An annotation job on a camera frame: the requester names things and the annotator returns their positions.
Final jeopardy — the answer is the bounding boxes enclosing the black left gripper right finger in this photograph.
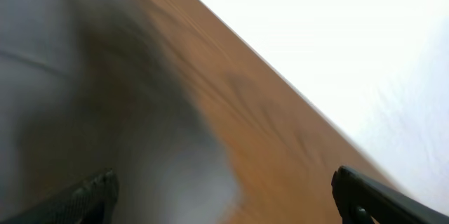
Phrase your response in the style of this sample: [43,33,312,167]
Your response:
[331,166,448,224]

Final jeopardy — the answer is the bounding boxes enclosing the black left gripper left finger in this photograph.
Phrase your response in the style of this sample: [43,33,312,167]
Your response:
[1,169,119,224]

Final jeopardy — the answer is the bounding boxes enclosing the grey shorts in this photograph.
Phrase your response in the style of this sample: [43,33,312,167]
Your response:
[1,0,241,223]

